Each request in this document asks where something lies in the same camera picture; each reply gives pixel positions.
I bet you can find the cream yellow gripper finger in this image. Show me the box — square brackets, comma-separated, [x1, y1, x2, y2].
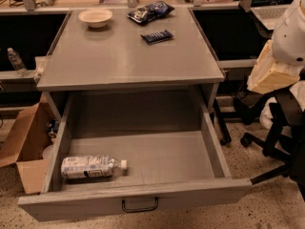
[247, 40, 302, 94]

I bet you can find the clear plastic bottle blue label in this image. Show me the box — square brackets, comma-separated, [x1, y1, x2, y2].
[61, 155, 128, 179]

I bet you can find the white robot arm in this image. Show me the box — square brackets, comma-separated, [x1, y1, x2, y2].
[247, 0, 305, 94]

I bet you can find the open grey wooden drawer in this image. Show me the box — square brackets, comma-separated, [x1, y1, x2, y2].
[18, 88, 251, 221]

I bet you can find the grey cabinet counter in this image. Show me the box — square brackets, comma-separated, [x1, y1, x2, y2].
[36, 6, 226, 113]

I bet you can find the small clear water bottle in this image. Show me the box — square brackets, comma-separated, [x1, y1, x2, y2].
[8, 48, 29, 77]

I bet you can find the black office chair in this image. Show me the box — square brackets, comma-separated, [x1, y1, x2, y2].
[240, 90, 305, 199]

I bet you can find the dark blue snack bar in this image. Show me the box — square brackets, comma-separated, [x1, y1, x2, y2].
[142, 30, 173, 45]

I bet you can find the blue chip bag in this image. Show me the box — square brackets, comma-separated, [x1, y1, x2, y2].
[127, 1, 174, 24]

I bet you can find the white ceramic bowl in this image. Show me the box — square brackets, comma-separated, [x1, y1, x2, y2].
[78, 9, 112, 29]

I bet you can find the open cardboard box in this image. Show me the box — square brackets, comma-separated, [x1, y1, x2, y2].
[0, 96, 55, 195]

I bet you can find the black metal drawer handle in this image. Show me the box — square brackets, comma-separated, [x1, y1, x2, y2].
[121, 198, 159, 214]

